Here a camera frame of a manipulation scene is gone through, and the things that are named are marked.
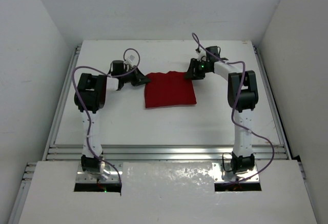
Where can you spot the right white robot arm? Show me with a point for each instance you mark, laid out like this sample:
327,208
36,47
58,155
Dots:
242,98

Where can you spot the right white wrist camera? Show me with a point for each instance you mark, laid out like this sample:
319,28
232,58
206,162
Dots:
201,53

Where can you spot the red t-shirt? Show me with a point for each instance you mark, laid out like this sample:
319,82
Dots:
169,89

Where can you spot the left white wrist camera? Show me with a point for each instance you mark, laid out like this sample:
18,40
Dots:
129,60

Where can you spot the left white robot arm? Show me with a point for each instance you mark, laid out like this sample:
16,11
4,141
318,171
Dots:
91,87

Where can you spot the aluminium rail frame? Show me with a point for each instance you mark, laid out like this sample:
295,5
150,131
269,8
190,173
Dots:
168,156

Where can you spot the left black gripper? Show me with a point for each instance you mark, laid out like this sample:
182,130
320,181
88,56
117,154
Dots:
136,75

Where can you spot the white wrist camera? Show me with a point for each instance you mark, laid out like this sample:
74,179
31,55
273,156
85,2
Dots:
129,60
201,53

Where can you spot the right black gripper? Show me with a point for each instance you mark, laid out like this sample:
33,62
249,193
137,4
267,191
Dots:
192,74

